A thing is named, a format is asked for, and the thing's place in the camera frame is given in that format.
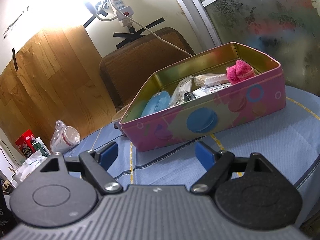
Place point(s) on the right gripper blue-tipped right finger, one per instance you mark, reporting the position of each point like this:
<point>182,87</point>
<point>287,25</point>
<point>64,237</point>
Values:
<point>220,165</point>

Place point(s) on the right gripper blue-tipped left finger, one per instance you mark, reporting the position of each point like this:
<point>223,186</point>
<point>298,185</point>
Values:
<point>85,174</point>

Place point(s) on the pink fuzzy sock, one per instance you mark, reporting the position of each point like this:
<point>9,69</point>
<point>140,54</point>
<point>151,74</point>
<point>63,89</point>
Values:
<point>239,72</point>

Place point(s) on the clear bag with cup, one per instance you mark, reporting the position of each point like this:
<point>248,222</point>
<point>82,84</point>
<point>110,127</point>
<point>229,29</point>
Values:
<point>64,138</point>

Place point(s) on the round tin can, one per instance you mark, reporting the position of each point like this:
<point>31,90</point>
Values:
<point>118,116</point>

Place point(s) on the green white carton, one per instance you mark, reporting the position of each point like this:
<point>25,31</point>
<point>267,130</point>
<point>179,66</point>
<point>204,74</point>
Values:
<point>39,145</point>

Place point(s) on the white crumpled plastic bag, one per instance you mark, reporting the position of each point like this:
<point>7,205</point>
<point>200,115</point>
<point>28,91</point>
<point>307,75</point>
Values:
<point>30,164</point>

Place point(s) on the red printed box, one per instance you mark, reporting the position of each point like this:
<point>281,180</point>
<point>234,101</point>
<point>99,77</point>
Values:
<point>25,143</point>

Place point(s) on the pink rectangular tin box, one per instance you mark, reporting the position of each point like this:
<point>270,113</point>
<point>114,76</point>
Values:
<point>243,102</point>

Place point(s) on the blue tablecloth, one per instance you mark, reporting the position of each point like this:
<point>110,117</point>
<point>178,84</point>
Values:
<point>289,139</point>

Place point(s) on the white blue-printed packet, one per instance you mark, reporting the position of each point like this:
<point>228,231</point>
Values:
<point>204,91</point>

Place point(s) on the black cylindrical object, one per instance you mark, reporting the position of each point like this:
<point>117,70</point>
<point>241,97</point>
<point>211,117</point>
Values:
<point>189,96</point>

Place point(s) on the beige wrapped packet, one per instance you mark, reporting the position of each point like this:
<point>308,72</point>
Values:
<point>210,80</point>

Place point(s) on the clear plastic bag in tin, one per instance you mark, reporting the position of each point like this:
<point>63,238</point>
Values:
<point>183,87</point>

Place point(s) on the wood-pattern board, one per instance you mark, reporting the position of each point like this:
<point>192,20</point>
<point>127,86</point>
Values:
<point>54,76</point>

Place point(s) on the black tape cross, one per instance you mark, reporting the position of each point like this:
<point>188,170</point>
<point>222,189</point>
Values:
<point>133,34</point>

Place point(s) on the frosted glass sliding door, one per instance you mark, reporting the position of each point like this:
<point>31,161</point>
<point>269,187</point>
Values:
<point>287,30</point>

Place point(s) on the white power strip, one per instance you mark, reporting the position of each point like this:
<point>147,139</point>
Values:
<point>123,12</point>

